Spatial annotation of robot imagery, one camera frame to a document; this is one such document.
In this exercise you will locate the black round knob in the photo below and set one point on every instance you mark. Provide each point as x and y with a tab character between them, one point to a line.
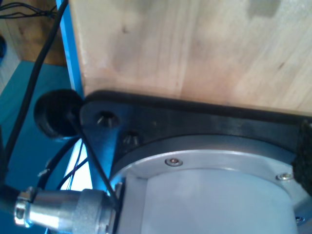
57	112

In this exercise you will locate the blue sofa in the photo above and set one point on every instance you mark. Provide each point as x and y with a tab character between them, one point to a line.
26	136

